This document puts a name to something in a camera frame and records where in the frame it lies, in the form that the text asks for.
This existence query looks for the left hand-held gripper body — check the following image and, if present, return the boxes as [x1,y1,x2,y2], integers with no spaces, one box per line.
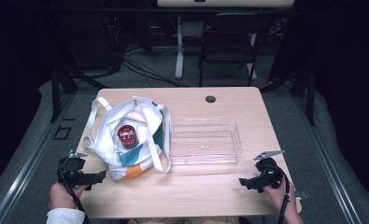
[57,149,94,189]

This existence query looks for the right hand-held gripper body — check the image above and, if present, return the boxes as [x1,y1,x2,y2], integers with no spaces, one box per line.
[252,149,287,189]

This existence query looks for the red lidded can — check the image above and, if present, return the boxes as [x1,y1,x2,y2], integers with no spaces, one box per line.
[116,124,140,150]

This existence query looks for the white teal orange tote bag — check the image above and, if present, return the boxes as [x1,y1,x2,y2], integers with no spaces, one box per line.
[82,95,173,181]

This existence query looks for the clear plastic box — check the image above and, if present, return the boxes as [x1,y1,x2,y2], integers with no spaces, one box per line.
[168,117,244,166]

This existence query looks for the person's right hand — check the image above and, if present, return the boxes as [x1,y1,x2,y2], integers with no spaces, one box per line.
[263,180,296,214]

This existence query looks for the person's left hand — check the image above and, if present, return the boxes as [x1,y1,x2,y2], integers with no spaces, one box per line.
[49,181,91,210]

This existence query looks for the black metal stand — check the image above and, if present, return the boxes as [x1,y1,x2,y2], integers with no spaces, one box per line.
[259,65,317,127]
[49,63,109,123]

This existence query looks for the black folding chair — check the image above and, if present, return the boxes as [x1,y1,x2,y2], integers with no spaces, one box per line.
[198,12,264,88]

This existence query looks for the white desk with white leg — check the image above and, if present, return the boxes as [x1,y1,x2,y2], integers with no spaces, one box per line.
[156,0,296,80]

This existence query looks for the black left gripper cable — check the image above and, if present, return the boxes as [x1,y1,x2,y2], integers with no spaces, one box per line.
[57,166,92,224]

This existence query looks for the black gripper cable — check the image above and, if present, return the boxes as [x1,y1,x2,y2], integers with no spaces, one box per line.
[57,166,92,224]
[270,164,291,224]

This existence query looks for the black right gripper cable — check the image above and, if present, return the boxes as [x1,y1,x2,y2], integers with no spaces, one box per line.
[270,164,291,224]

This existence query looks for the metal floor rail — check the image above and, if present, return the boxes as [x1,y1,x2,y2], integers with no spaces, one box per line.
[292,94,362,224]
[0,92,77,224]

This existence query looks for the black floor cables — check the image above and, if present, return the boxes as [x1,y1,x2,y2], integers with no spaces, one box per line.
[121,58,191,89]

